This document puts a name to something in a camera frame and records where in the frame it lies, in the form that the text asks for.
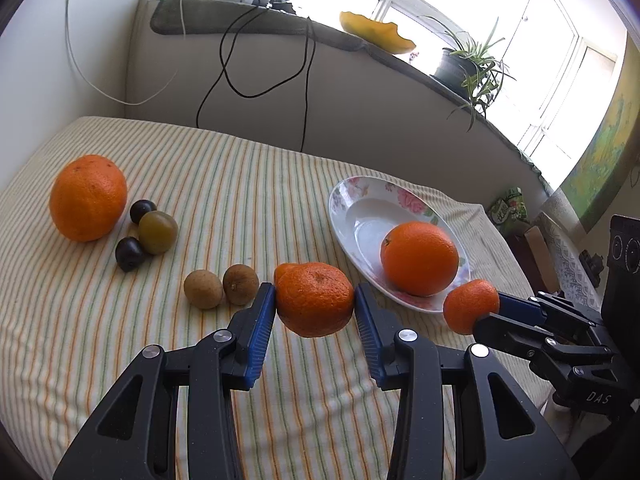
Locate small mandarin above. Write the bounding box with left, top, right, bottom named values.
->
left=442, top=280, right=500, bottom=335

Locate large orange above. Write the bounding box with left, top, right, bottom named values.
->
left=49, top=155, right=128, bottom=243
left=380, top=221, right=459, bottom=297

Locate brown longan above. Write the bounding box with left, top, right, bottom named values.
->
left=222, top=264, right=260, bottom=306
left=183, top=270, right=224, bottom=310

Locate dark plum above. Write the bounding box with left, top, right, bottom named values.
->
left=115, top=236, right=146, bottom=273
left=129, top=200, right=157, bottom=226

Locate green-brown plum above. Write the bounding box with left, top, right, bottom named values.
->
left=138, top=210, right=178, bottom=255

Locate green snack package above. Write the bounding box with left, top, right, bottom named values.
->
left=487, top=186, right=530, bottom=236

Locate floral white plate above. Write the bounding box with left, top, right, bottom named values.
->
left=328, top=176, right=471, bottom=313

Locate potted spider plant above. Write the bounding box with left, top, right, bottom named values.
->
left=427, top=15, right=514, bottom=130

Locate yellow melon rind bowl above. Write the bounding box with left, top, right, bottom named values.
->
left=340, top=12, right=416, bottom=54

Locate grey windowsill mat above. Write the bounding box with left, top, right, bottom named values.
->
left=150, top=0, right=551, bottom=191

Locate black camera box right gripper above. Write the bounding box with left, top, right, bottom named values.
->
left=601, top=214, right=640, bottom=333

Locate black cable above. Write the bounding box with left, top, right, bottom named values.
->
left=195, top=0, right=317, bottom=154

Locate white cable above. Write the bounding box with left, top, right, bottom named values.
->
left=64, top=0, right=202, bottom=108

